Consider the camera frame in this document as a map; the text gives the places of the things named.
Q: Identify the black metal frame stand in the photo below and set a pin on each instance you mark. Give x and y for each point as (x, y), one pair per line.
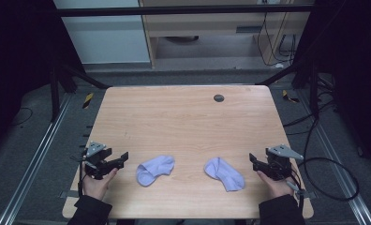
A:
(54, 93)
(313, 90)

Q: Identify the light wooden desk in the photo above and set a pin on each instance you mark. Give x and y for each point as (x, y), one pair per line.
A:
(205, 23)

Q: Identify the white cabinet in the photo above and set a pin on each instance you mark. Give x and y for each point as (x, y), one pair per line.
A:
(105, 40)

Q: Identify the person's left hand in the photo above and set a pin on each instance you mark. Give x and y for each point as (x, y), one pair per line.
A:
(96, 189)

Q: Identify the black horizontal frame bar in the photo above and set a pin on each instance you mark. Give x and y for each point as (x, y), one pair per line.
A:
(180, 10)

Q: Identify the black curtain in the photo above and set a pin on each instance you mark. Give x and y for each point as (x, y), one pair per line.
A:
(18, 62)
(352, 62)

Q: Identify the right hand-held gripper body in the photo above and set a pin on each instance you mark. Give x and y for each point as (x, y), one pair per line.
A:
(278, 164)

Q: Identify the lavender ankle sock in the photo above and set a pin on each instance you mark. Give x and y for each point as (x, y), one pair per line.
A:
(154, 170)
(225, 175)

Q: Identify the aluminium floor rail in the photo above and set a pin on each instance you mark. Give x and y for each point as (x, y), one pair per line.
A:
(33, 156)
(339, 168)

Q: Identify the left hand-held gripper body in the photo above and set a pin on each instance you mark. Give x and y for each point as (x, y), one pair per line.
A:
(96, 161)

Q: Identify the grey table edge bracket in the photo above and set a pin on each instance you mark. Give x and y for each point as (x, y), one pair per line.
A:
(308, 195)
(68, 194)

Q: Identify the person's right hand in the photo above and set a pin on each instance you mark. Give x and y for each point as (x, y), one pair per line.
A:
(280, 189)

